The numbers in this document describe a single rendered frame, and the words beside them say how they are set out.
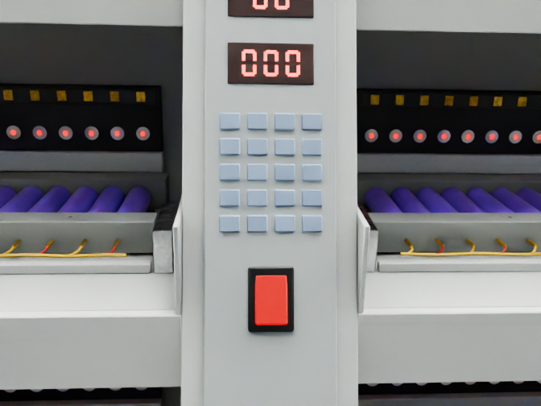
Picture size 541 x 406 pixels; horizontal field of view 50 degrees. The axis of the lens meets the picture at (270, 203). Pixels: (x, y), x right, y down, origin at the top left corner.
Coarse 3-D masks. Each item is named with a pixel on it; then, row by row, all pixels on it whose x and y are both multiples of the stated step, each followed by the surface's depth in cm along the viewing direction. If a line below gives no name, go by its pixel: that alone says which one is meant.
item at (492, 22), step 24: (360, 0) 33; (384, 0) 33; (408, 0) 33; (432, 0) 33; (456, 0) 33; (480, 0) 33; (504, 0) 33; (528, 0) 33; (360, 24) 33; (384, 24) 33; (408, 24) 33; (432, 24) 33; (456, 24) 33; (480, 24) 34; (504, 24) 34; (528, 24) 34
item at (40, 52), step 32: (0, 32) 50; (32, 32) 50; (64, 32) 51; (96, 32) 51; (128, 32) 51; (160, 32) 51; (384, 32) 52; (416, 32) 52; (448, 32) 53; (480, 32) 53; (0, 64) 50; (32, 64) 50; (64, 64) 50; (96, 64) 51; (128, 64) 51; (160, 64) 51; (384, 64) 52; (416, 64) 52; (448, 64) 52; (480, 64) 53; (512, 64) 53
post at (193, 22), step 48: (192, 0) 31; (336, 0) 32; (192, 48) 31; (336, 48) 32; (192, 96) 31; (336, 96) 31; (192, 144) 31; (192, 192) 31; (192, 240) 31; (192, 288) 31; (192, 336) 31; (192, 384) 30
